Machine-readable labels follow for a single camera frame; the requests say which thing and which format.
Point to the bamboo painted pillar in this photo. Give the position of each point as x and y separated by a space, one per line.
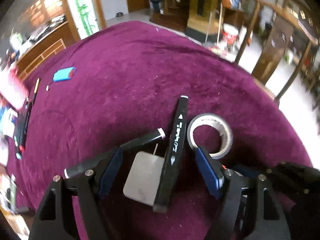
85 18

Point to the purple velvet tablecloth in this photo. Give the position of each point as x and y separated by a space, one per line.
127 83

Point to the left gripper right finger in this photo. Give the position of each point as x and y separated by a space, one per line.
249 208

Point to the black pen orange cap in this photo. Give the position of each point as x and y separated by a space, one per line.
36 89

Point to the pink knitted bottle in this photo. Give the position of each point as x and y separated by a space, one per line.
13 89

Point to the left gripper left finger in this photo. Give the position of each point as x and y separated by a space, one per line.
56 218

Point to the white red bucket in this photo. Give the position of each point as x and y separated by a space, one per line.
229 35

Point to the black marker blue cap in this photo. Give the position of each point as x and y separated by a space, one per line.
19 135

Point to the black marker red cap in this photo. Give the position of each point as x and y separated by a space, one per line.
25 123

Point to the black tape roll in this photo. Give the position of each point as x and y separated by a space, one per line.
212 131

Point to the black marker pink cap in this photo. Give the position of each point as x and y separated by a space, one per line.
173 156

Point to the wooden cabinet with window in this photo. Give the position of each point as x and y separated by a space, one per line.
37 30

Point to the brown cardboard box tray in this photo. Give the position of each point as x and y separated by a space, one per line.
17 223

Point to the black marker white caps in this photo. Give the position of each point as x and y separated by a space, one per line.
90 163

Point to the small white charger cube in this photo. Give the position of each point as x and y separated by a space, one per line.
144 177

